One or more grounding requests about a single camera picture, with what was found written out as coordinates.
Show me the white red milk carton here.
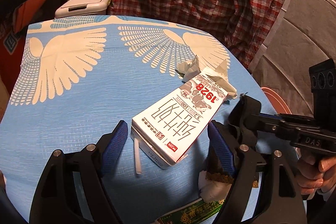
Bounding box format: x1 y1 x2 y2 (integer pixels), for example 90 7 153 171
130 73 228 169

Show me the white lidded trash bin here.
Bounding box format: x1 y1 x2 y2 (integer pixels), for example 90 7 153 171
55 0 110 19

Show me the person's right hand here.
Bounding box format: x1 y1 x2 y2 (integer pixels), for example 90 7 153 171
295 149 335 195

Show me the pink plastic basin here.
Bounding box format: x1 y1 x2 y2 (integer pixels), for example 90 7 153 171
261 87 291 114

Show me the black foil wrapper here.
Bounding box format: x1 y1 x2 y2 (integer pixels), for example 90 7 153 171
204 152 259 189

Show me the white drinking straw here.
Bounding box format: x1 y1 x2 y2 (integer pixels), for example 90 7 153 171
134 138 142 175

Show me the small crumpled white paper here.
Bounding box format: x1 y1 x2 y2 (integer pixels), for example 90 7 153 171
198 170 232 203

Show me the green toothpaste tube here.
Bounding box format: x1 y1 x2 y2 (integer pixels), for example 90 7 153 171
154 198 224 224

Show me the blue bird-pattern tablecloth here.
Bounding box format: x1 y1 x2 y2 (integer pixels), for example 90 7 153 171
1 16 276 223

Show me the crumpled white tissue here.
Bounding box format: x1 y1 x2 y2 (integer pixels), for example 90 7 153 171
176 55 238 100

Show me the red packaging box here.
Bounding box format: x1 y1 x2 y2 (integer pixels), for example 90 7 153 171
0 0 57 94

